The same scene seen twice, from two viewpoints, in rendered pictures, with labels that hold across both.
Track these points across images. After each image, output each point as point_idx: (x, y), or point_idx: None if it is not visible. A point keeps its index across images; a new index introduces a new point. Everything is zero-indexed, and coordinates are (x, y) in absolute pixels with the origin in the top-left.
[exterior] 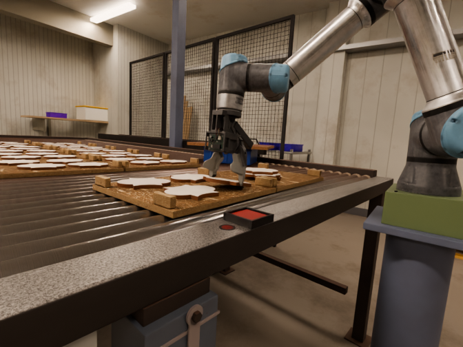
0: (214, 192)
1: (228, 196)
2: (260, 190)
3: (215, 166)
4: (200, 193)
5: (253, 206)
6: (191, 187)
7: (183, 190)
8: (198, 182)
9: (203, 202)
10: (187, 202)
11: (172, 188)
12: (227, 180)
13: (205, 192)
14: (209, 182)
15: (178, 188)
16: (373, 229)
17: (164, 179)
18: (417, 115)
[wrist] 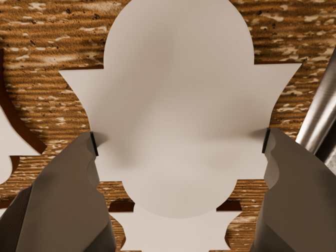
0: (234, 217)
1: (260, 189)
2: (332, 19)
3: (96, 185)
4: (220, 240)
5: (321, 143)
6: (155, 222)
7: (170, 243)
8: (21, 122)
9: (243, 238)
10: (220, 250)
11: (145, 248)
12: (234, 187)
13: (219, 229)
14: (20, 75)
15: (151, 243)
16: None
17: (3, 212)
18: None
